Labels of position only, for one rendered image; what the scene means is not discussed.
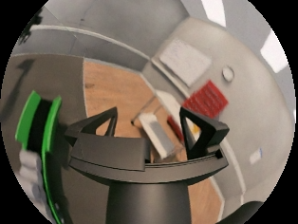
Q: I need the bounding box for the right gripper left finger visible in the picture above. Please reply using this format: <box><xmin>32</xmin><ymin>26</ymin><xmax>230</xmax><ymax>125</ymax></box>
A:
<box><xmin>68</xmin><ymin>107</ymin><xmax>119</xmax><ymax>136</ymax></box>

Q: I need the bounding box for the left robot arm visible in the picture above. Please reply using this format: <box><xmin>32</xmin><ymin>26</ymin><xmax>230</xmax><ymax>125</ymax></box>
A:
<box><xmin>28</xmin><ymin>9</ymin><xmax>41</xmax><ymax>27</ymax></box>

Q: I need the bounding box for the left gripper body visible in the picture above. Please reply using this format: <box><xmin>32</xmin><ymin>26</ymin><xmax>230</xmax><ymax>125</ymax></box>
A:
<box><xmin>20</xmin><ymin>25</ymin><xmax>31</xmax><ymax>36</ymax></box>

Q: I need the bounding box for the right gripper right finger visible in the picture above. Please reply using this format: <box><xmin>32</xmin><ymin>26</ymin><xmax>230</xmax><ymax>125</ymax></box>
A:
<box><xmin>179</xmin><ymin>105</ymin><xmax>230</xmax><ymax>160</ymax></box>

